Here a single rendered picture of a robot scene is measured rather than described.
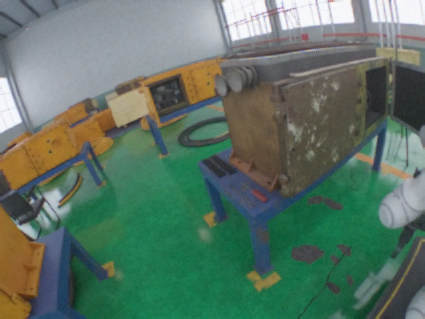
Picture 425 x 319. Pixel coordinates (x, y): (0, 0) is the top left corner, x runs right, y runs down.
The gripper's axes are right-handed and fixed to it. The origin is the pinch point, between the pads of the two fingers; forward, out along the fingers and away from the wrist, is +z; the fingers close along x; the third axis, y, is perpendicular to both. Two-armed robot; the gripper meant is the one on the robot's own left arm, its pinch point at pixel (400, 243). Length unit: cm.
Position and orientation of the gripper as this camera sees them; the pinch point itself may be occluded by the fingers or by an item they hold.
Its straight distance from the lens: 99.3
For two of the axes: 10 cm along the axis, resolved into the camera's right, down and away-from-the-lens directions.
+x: -8.6, 4.2, -3.1
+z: 2.4, 8.4, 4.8
